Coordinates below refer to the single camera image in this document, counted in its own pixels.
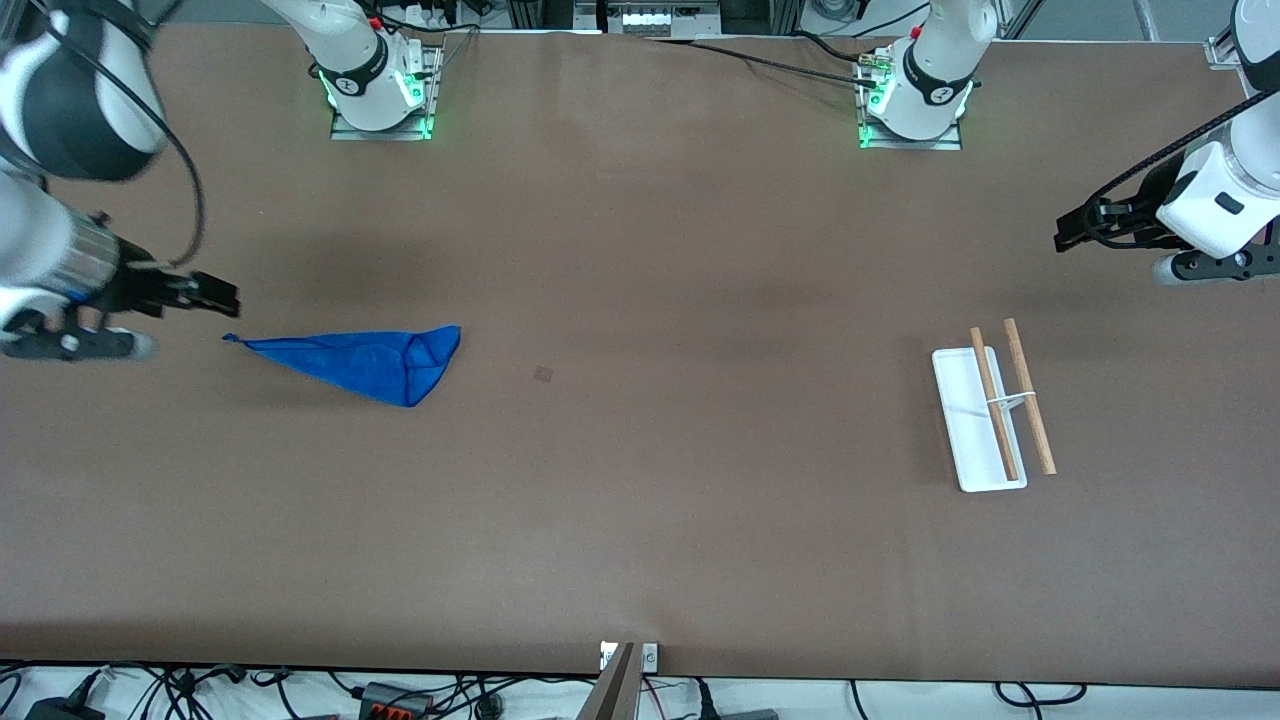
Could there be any blue microfibre towel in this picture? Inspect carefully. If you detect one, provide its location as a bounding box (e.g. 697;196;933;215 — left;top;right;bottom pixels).
222;325;462;408

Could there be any white rack with wooden rods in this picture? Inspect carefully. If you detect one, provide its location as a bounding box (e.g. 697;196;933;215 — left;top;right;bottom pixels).
932;318;1058;493

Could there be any black box with red connectors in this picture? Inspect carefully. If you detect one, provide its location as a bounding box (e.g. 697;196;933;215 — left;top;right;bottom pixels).
358;682;433;719

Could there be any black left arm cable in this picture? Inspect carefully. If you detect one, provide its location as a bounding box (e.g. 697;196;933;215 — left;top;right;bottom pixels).
1085;93;1280;249

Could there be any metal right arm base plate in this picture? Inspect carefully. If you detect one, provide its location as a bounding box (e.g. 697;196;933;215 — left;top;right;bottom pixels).
330;40;442;141

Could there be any black braided table cable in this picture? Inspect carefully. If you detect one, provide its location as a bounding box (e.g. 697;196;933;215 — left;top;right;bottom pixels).
648;38;883;89

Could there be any looped black floor cable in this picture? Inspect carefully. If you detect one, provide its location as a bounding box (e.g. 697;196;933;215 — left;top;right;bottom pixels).
995;682;1087;707

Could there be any grey camera mounting post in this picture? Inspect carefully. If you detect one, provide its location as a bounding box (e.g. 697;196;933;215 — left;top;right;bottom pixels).
578;640;641;720

